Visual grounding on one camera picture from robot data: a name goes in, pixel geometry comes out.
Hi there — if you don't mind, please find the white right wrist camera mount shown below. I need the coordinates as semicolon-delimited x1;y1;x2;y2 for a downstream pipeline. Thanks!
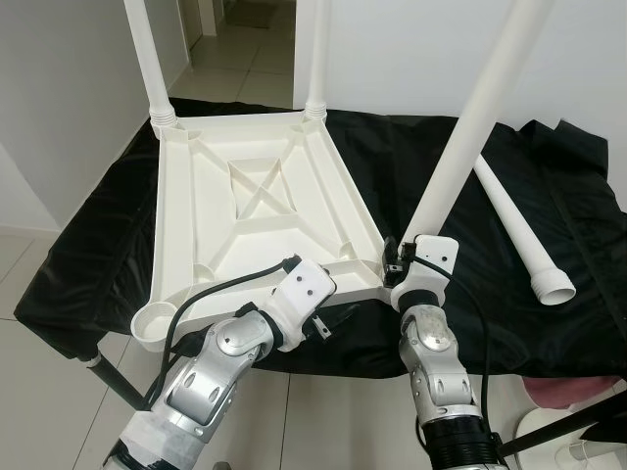
392;235;459;314

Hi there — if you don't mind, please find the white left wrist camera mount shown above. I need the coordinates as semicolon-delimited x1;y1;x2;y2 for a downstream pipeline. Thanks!
266;257;339;346

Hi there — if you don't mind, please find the pink soft object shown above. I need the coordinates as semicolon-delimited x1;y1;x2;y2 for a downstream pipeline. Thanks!
524;377;613;412

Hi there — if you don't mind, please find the white plastic table top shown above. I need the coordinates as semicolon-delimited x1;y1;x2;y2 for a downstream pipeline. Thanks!
129;106;393;353

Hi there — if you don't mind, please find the white plastic table leg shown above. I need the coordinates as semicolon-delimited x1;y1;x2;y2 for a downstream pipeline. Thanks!
472;153;578;306
302;0;331;123
400;0;556;246
122;0;180;136

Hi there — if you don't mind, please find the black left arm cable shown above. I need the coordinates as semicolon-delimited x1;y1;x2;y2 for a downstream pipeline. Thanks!
147;255;300;412

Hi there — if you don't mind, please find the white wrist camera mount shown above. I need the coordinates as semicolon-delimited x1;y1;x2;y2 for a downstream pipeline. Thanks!
266;257;339;346
392;235;459;314

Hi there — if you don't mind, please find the black cloth table cover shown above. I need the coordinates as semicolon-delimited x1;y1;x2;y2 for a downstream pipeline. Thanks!
15;96;627;378

